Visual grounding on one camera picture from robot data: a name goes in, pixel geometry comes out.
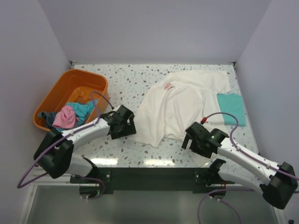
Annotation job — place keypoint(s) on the pink t shirt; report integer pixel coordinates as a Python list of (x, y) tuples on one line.
[(66, 118)]

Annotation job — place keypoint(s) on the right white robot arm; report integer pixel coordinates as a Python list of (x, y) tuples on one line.
[(275, 182)]

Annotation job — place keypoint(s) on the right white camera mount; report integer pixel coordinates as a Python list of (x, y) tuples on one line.
[(203, 120)]

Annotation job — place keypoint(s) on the folded teal t shirt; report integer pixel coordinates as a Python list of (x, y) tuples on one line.
[(233, 104)]

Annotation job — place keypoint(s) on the white t shirt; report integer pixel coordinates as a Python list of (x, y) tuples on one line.
[(176, 102)]

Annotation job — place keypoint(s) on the orange plastic basket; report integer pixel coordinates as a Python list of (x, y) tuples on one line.
[(74, 86)]

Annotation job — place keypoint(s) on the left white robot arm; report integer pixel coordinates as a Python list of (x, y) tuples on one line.
[(56, 151)]

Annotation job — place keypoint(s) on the dark grey t shirt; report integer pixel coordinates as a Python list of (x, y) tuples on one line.
[(48, 117)]

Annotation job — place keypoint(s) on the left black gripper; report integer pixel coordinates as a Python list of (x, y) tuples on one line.
[(130, 129)]

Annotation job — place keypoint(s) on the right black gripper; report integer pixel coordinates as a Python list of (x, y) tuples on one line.
[(201, 152)]

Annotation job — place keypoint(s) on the teal t shirt in basket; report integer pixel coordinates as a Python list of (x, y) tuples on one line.
[(82, 111)]

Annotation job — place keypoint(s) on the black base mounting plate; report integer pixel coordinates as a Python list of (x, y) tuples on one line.
[(109, 180)]

